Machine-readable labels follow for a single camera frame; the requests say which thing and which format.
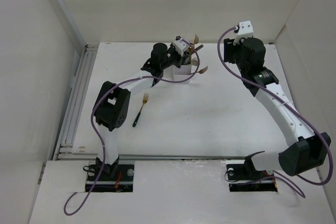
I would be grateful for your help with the brown wooden chopstick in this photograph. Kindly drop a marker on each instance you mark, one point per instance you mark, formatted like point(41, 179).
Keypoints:
point(202, 71)

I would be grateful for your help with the brown grey chopstick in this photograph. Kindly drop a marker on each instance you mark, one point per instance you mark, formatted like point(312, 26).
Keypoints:
point(199, 47)

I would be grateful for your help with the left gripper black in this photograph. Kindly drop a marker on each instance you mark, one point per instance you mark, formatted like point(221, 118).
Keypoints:
point(180, 59)

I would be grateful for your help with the aluminium rail front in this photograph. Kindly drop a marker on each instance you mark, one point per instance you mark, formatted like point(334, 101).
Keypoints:
point(125, 157)

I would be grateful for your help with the white three-compartment utensil holder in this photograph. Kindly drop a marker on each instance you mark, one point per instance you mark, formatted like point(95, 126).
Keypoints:
point(182, 73)

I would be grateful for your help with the rose gold fork green handle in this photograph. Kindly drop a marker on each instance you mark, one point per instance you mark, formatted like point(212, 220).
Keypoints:
point(193, 43)

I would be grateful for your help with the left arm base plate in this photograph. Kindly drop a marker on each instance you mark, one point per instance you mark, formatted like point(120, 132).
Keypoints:
point(121, 181)

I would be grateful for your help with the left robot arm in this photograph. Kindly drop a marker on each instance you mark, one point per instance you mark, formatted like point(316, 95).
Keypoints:
point(112, 103)

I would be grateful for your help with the beige plastic spoon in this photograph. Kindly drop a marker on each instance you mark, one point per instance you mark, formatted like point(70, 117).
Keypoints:
point(194, 62)

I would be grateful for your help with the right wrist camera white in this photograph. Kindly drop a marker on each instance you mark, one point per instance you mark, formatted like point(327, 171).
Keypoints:
point(242, 31)

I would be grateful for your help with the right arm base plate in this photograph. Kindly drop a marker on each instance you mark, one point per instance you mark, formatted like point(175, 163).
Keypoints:
point(242, 178)

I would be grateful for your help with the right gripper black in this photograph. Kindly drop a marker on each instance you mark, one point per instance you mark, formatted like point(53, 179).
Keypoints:
point(229, 48)

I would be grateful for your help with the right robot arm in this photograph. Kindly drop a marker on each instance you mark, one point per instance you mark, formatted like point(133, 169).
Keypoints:
point(306, 149)

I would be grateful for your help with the aluminium frame left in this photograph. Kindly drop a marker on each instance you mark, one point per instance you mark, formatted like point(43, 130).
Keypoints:
point(74, 104)

